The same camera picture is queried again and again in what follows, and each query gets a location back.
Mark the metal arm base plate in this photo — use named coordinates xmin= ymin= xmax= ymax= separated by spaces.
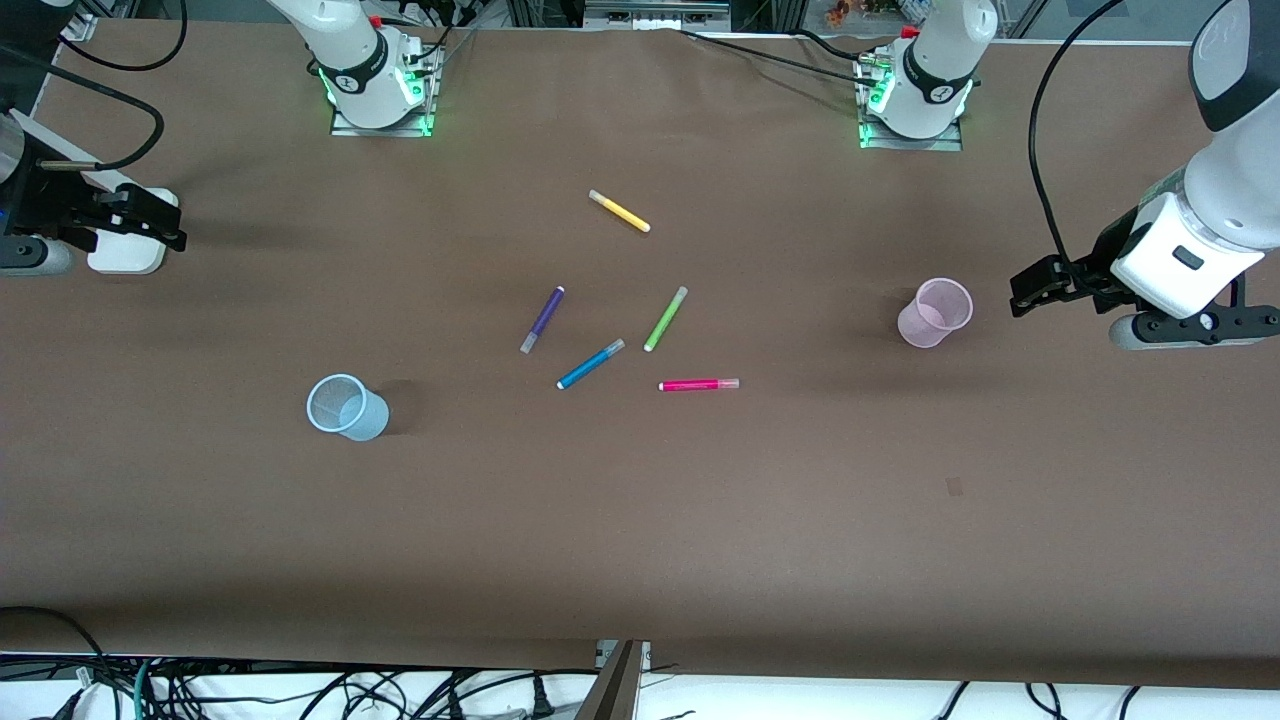
xmin=329 ymin=40 xmax=439 ymax=139
xmin=857 ymin=55 xmax=965 ymax=153

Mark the black looped floor cable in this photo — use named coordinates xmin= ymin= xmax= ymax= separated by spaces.
xmin=0 ymin=604 xmax=107 ymax=701

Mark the translucent blue plastic cup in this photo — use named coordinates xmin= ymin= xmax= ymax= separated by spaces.
xmin=306 ymin=373 xmax=390 ymax=442

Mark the purple marker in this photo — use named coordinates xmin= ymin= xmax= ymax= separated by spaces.
xmin=519 ymin=286 xmax=566 ymax=355

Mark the aluminium frame profile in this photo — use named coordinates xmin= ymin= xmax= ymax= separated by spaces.
xmin=583 ymin=0 xmax=733 ymax=32

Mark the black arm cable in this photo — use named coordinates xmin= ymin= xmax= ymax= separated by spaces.
xmin=0 ymin=0 xmax=191 ymax=173
xmin=1028 ymin=0 xmax=1129 ymax=273

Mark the yellow marker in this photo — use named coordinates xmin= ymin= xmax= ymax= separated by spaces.
xmin=588 ymin=189 xmax=652 ymax=234

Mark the brown table cover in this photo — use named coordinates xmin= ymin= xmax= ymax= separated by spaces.
xmin=0 ymin=18 xmax=1280 ymax=691

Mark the blue marker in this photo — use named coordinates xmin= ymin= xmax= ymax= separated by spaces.
xmin=556 ymin=338 xmax=627 ymax=391

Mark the metal table leg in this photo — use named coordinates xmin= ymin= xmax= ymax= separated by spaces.
xmin=574 ymin=640 xmax=650 ymax=720

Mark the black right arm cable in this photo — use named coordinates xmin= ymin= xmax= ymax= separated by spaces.
xmin=0 ymin=0 xmax=191 ymax=173

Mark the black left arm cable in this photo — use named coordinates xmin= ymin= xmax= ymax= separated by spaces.
xmin=1028 ymin=0 xmax=1129 ymax=273

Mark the black cable across table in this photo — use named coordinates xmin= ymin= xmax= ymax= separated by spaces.
xmin=678 ymin=27 xmax=887 ymax=87

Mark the green marker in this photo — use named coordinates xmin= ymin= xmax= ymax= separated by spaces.
xmin=643 ymin=286 xmax=690 ymax=353

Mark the white desk lamp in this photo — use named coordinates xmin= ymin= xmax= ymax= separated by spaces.
xmin=0 ymin=108 xmax=180 ymax=277

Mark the translucent pink plastic cup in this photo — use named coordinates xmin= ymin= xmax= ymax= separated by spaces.
xmin=897 ymin=277 xmax=974 ymax=349

